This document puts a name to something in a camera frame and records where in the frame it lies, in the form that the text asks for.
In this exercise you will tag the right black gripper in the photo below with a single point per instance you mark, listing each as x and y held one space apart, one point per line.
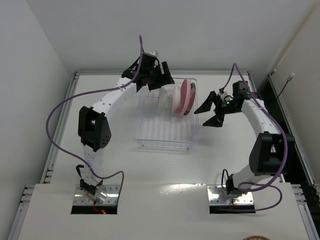
218 108

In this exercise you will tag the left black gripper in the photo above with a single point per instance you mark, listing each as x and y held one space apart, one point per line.
155 80

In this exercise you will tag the white bowl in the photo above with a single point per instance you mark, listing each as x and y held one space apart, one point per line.
165 101
176 97

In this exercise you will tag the blue patterned rim plate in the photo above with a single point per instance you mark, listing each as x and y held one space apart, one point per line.
191 99

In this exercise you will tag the pink plastic plate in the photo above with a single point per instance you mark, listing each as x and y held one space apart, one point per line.
185 96

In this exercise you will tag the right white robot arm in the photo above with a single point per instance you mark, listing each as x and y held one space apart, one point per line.
273 149

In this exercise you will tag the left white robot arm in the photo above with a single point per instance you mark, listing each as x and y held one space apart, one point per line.
93 122

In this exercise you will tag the brown round object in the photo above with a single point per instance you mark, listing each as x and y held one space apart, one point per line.
256 237

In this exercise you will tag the clear wire dish rack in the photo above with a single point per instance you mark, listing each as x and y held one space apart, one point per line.
156 130

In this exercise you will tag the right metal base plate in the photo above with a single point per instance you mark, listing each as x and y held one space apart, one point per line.
218 197

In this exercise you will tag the metal base plate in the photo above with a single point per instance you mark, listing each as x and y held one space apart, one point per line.
106 195
218 197

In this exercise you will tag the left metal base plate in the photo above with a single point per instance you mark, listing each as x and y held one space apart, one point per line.
106 195

